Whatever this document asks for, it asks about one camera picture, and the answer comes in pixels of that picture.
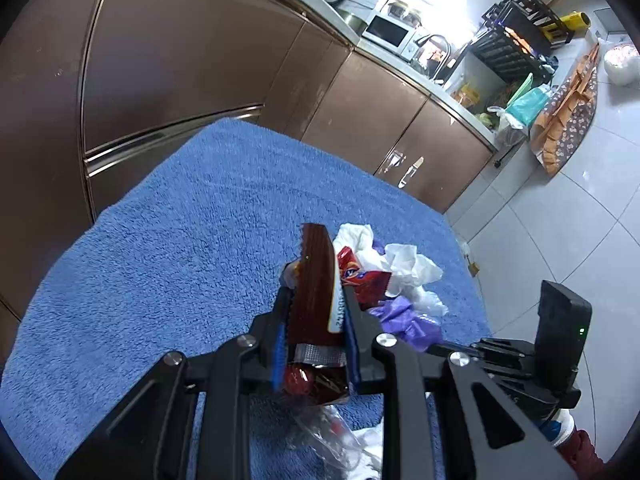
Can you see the orange food packet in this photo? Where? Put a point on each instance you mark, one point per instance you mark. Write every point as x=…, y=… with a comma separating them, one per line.
x=465, y=95

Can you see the brown snack wrapper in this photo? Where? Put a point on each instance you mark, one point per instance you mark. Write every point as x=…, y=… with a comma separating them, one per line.
x=312, y=300

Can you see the red snack packet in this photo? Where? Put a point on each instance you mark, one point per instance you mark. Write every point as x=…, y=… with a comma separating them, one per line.
x=362, y=280

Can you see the white microwave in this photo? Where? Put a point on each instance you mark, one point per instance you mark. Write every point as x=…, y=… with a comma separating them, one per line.
x=387, y=32

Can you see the small white plastic bag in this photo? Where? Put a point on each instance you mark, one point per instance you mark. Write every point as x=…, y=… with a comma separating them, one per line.
x=505, y=120

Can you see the crumpled white tissue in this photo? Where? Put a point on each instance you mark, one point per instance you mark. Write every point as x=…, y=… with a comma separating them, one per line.
x=407, y=265
x=352, y=237
x=370, y=447

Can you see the purple plastic bag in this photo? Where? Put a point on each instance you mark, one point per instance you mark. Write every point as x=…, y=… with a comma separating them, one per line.
x=407, y=322

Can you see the metal kitchen faucet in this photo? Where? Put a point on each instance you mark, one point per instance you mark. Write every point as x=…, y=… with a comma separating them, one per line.
x=440, y=55

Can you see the black dish rack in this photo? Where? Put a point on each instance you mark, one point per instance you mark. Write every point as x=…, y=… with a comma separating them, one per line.
x=515, y=40

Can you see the green plastic bag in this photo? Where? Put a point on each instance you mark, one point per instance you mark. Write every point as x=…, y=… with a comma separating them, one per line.
x=527, y=102

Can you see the brown kitchen base cabinet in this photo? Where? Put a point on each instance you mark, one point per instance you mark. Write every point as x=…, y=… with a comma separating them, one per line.
x=380, y=125

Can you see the grey kitchen countertop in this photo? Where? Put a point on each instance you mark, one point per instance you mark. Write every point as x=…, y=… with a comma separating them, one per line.
x=450, y=102

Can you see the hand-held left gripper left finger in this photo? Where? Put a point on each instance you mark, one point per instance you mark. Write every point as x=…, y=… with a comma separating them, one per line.
x=278, y=345

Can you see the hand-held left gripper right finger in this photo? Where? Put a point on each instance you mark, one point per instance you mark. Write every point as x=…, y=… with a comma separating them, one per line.
x=353, y=347

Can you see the white filled plastic bag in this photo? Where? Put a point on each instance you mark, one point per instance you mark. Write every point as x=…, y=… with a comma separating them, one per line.
x=622, y=65

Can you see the tall brown cabinet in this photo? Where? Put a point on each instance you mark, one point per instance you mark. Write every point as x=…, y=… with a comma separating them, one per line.
x=150, y=60

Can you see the blue towel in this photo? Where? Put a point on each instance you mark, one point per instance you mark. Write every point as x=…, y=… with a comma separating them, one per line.
x=190, y=240

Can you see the clear plastic bag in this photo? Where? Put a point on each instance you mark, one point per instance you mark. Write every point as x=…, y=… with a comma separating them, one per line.
x=330, y=435

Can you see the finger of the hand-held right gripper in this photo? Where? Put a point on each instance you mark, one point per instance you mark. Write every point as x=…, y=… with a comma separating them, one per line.
x=505, y=349

